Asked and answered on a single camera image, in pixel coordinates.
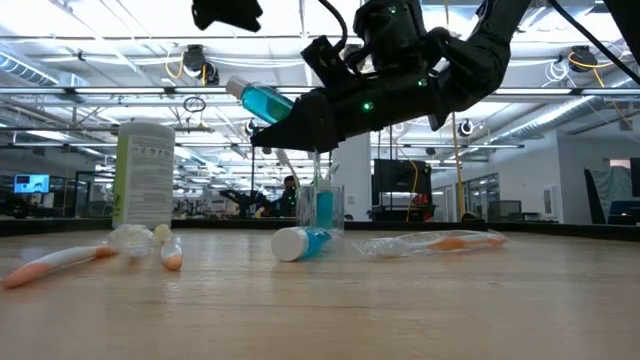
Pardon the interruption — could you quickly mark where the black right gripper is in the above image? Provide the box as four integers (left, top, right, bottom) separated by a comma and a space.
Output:
249, 0, 452, 154

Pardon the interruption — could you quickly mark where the small blue mouthwash bottle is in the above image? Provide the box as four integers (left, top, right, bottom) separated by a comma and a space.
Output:
224, 76, 296, 126
270, 225, 335, 263

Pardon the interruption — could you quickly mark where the orange white toothbrush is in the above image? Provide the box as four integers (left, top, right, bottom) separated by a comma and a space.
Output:
0, 223, 157, 290
352, 228, 510, 259
153, 223, 185, 273

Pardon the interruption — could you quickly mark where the clear plastic holder cup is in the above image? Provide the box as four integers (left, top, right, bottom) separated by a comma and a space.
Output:
294, 183, 346, 234

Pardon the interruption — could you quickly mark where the black equipment cabinet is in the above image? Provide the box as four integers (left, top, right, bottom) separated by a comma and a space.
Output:
372, 158, 434, 222

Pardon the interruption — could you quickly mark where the white wipes canister green label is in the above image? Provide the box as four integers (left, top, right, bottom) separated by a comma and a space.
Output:
112, 121, 177, 231

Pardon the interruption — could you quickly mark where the blue computer monitor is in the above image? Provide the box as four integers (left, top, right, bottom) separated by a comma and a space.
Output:
13, 173, 51, 195

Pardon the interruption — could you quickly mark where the grey hanging tarp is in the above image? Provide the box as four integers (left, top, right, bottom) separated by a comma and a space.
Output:
583, 166, 634, 221

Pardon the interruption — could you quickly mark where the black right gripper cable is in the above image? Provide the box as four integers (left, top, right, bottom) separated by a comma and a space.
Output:
318, 0, 350, 51

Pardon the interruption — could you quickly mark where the black ceiling cable loop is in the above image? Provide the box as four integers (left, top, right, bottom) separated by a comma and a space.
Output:
182, 94, 208, 114

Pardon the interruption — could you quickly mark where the black aluminium table frame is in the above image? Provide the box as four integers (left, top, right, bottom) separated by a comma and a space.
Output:
0, 215, 640, 243

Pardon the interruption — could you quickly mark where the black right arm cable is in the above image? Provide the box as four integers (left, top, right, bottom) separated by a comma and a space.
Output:
548, 0, 640, 85

